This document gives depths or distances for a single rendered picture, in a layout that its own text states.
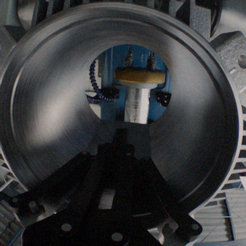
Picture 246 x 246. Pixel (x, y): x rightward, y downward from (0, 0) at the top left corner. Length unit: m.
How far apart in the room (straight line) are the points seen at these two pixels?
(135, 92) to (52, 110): 0.39
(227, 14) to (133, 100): 0.42
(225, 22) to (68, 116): 0.47
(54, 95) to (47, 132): 0.04
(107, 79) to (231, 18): 0.59
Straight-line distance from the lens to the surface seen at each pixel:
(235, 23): 0.53
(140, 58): 0.75
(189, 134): 0.17
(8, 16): 0.60
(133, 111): 0.55
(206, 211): 5.75
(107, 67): 0.76
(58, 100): 0.19
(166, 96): 0.75
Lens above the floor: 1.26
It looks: 23 degrees up
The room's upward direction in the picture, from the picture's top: 177 degrees counter-clockwise
